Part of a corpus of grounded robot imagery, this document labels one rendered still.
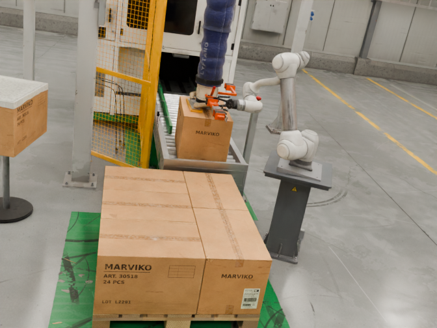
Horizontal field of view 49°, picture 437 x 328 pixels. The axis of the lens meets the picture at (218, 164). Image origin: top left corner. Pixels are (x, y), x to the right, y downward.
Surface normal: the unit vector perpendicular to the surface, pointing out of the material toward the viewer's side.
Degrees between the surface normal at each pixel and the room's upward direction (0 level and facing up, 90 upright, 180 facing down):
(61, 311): 0
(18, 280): 0
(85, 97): 89
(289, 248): 90
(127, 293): 90
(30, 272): 0
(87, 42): 90
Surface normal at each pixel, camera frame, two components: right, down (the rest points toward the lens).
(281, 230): -0.22, 0.33
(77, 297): 0.15, -0.92
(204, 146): 0.13, 0.40
